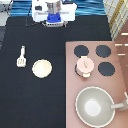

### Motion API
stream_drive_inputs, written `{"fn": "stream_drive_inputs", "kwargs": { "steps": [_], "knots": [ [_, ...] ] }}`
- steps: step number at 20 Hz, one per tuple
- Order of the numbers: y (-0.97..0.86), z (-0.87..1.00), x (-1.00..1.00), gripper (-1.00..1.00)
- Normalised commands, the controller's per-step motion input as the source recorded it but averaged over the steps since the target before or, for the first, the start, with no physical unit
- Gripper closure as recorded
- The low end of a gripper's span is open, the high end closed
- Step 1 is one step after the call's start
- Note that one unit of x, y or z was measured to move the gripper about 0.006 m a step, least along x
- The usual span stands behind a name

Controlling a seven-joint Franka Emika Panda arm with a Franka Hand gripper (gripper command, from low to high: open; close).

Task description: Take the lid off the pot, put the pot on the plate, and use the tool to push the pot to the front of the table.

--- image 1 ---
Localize pink pot with handles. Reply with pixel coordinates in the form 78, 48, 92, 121
76, 56, 94, 78

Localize pink pot lid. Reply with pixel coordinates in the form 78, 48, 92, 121
77, 57, 94, 73

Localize cream slotted spatula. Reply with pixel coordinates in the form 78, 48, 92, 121
17, 46, 26, 67

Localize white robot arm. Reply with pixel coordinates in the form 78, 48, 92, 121
32, 0, 77, 27

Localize cream round plate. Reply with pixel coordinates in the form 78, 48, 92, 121
32, 59, 52, 78

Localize black burner top right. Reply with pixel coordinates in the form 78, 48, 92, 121
96, 45, 111, 58

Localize black burner bottom right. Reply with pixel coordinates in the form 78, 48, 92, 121
98, 62, 115, 76

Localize pink toy stove board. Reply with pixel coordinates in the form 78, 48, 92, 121
66, 41, 128, 128

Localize black table mat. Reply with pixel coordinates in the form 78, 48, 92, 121
0, 15, 110, 128

